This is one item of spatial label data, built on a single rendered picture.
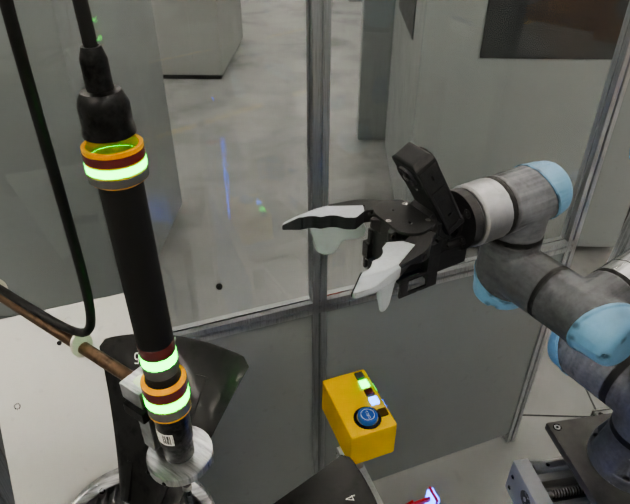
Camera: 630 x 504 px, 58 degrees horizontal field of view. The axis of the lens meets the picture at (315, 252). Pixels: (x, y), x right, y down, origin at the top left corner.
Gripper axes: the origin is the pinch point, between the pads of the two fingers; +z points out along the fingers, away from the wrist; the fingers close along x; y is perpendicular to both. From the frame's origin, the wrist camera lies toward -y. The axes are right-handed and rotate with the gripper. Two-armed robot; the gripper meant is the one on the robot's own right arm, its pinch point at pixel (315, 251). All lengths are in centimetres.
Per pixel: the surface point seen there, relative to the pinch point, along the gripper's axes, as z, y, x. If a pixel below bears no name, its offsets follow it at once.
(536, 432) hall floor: -135, 166, 44
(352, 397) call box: -23, 59, 24
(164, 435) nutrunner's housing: 18.3, 15.0, -1.5
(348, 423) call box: -19, 59, 19
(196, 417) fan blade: 12.3, 27.9, 9.8
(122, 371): 19.9, 11.3, 5.4
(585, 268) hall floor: -251, 166, 111
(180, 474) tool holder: 17.8, 19.8, -3.0
